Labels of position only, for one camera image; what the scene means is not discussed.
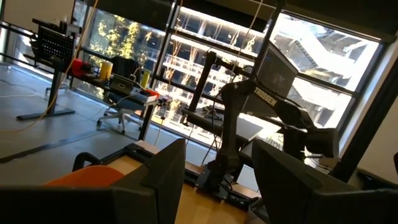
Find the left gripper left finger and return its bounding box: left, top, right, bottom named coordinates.
left=0, top=138, right=187, bottom=224

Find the black computer monitor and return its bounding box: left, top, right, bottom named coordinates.
left=254, top=43, right=299, bottom=97

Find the white hanging cable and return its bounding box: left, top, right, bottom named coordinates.
left=231, top=0, right=264, bottom=72

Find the yellow-green cup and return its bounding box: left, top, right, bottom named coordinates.
left=140, top=70, right=152, bottom=89

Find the black window frame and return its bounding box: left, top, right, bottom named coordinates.
left=74, top=0, right=398, bottom=184

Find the white floor cable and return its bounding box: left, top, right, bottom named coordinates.
left=0, top=79, right=38, bottom=99

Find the smoky grey plastic bin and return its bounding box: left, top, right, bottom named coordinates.
left=247, top=198, right=271, bottom=224

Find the red container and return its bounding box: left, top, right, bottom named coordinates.
left=71, top=58, right=85, bottom=77

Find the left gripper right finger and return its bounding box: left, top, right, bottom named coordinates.
left=251, top=139, right=398, bottom=224

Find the yellow cup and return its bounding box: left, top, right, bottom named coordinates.
left=99, top=60, right=113, bottom=81

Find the black perforated panel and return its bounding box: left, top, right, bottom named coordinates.
left=37, top=26, right=77, bottom=63

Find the grey office chair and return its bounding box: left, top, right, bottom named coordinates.
left=96, top=55, right=147, bottom=134

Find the orange plastic bin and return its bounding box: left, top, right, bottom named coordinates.
left=43, top=164, right=125, bottom=187

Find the yellow cable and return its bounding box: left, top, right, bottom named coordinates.
left=0, top=0, right=99, bottom=133

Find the black desk top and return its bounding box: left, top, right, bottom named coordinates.
left=182, top=107, right=264, bottom=141

